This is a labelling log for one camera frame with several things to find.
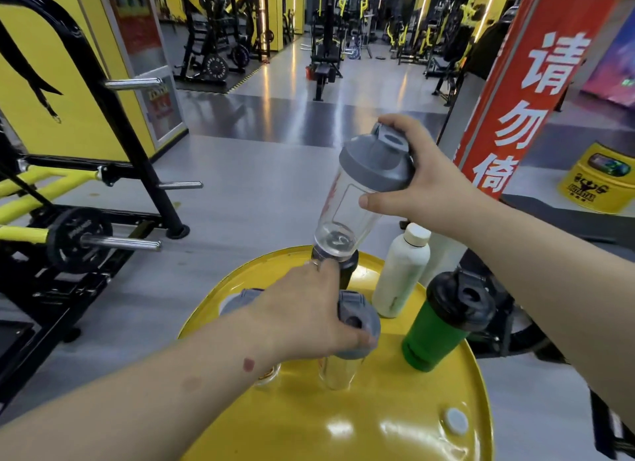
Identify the white drum plug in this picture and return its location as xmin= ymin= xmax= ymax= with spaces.
xmin=444 ymin=407 xmax=470 ymax=437

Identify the person's right forearm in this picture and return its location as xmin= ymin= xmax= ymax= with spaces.
xmin=459 ymin=197 xmax=635 ymax=431

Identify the black and yellow gym machine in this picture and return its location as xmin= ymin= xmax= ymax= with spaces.
xmin=306 ymin=0 xmax=349 ymax=102

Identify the person's left forearm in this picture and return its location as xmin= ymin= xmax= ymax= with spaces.
xmin=0 ymin=308 xmax=263 ymax=461

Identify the clear shaker bottle grey lid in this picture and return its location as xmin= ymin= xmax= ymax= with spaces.
xmin=317 ymin=289 xmax=382 ymax=392
xmin=312 ymin=122 xmax=416 ymax=263
xmin=220 ymin=287 xmax=282 ymax=388

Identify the green shaker bottle black lid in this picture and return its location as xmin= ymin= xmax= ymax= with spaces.
xmin=401 ymin=270 xmax=497 ymax=373

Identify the yellow metal drum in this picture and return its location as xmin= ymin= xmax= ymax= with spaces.
xmin=178 ymin=245 xmax=495 ymax=461

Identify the row of gym machines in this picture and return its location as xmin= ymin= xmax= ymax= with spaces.
xmin=384 ymin=0 xmax=497 ymax=106

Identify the white bottle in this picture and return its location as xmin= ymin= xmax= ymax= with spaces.
xmin=371 ymin=223 xmax=432 ymax=319

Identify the black padded bench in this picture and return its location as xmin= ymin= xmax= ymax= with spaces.
xmin=500 ymin=193 xmax=635 ymax=252

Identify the red banner pillar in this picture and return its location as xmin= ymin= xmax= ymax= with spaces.
xmin=453 ymin=0 xmax=635 ymax=199

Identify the black weight plate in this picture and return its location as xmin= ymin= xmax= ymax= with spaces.
xmin=47 ymin=206 xmax=114 ymax=273

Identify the black and yellow weight machine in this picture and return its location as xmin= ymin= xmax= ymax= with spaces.
xmin=0 ymin=0 xmax=204 ymax=413

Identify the person's left hand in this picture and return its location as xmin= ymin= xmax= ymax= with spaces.
xmin=242 ymin=259 xmax=379 ymax=373

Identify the person's right hand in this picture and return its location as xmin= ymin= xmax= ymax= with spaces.
xmin=358 ymin=113 xmax=486 ymax=239

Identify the yellow drum with black print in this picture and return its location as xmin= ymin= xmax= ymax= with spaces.
xmin=557 ymin=143 xmax=635 ymax=215

